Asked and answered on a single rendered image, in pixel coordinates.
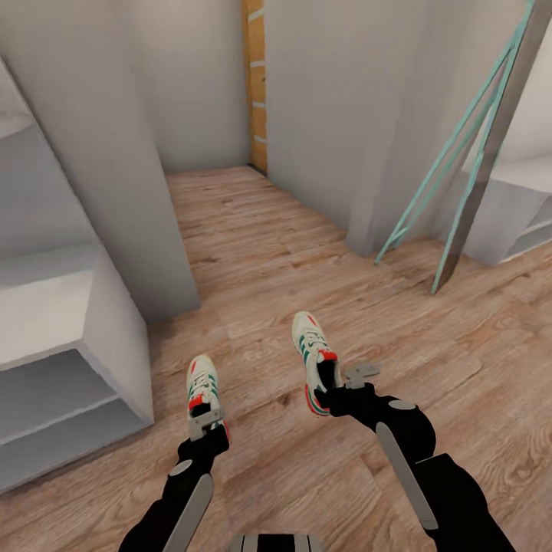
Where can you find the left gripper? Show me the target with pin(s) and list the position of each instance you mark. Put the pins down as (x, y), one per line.
(215, 442)

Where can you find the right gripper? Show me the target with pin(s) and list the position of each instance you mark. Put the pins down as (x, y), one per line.
(344, 401)

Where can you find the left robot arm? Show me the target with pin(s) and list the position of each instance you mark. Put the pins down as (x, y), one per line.
(170, 523)

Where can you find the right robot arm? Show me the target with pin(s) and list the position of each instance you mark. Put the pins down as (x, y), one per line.
(447, 500)

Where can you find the standing mirror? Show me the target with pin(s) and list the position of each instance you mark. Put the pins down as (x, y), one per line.
(521, 50)

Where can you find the gym shoe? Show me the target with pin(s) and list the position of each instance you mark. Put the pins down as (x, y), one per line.
(201, 385)
(322, 364)

